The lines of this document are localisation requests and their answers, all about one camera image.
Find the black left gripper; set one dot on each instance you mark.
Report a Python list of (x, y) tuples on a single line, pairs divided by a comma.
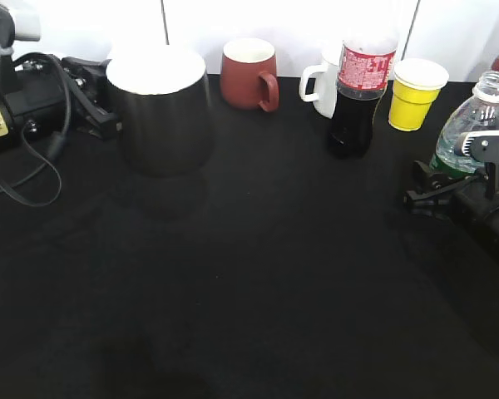
[(89, 90)]

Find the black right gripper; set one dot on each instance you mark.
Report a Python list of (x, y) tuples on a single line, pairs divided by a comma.
[(433, 190)]

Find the large black metal cup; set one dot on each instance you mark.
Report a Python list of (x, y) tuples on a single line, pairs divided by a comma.
[(162, 98)]

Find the yellow paper cup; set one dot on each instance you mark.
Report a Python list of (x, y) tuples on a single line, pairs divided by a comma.
[(417, 83)]

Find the clear water bottle green label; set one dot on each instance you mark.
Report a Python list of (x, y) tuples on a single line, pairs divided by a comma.
[(480, 112)]

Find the white ceramic mug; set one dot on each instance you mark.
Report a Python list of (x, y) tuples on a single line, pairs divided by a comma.
[(317, 83)]

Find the dark cola bottle red label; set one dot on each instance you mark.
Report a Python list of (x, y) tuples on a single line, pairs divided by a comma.
[(362, 79)]

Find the red ceramic mug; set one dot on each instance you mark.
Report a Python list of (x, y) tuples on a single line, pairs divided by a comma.
[(248, 78)]

